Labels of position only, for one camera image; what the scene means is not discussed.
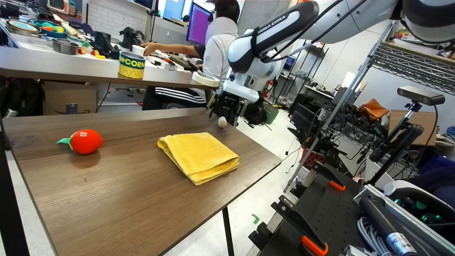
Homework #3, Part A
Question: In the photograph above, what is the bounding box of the yellow green labelled can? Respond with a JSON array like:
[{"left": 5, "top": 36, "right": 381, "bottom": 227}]
[{"left": 118, "top": 51, "right": 145, "bottom": 79}]

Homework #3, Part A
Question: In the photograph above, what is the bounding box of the black camera on stand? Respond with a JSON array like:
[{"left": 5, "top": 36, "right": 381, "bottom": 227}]
[{"left": 396, "top": 85, "right": 445, "bottom": 105}]

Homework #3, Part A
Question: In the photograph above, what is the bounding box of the yellow towel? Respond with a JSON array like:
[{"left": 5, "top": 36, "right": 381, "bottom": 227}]
[{"left": 156, "top": 132, "right": 240, "bottom": 186}]

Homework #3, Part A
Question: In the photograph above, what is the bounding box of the red tomato toy ball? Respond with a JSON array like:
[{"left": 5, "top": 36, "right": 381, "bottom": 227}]
[{"left": 57, "top": 129, "right": 102, "bottom": 154}]

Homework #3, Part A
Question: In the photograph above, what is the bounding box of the beige potato toy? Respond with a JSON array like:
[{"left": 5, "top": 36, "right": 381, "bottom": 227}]
[{"left": 217, "top": 116, "right": 227, "bottom": 127}]

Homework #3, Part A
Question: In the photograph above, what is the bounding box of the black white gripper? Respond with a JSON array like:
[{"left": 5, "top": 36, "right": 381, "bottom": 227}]
[{"left": 209, "top": 79, "right": 258, "bottom": 126}]

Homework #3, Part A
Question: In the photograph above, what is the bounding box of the orange handled black clamp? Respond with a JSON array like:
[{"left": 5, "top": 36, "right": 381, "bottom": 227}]
[{"left": 271, "top": 196, "right": 330, "bottom": 256}]

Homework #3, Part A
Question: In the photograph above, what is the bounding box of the person in grey shirt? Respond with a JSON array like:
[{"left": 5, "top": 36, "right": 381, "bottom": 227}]
[{"left": 143, "top": 0, "right": 240, "bottom": 79}]

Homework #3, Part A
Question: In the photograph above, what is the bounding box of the black perforated mount plate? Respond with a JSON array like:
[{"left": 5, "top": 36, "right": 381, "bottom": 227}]
[{"left": 248, "top": 177, "right": 367, "bottom": 256}]

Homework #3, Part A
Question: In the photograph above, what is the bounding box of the purple lit monitor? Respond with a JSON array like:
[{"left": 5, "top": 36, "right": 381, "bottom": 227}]
[{"left": 186, "top": 2, "right": 212, "bottom": 44}]

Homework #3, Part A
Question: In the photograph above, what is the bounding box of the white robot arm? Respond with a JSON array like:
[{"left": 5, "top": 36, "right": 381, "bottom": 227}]
[{"left": 206, "top": 0, "right": 455, "bottom": 125}]

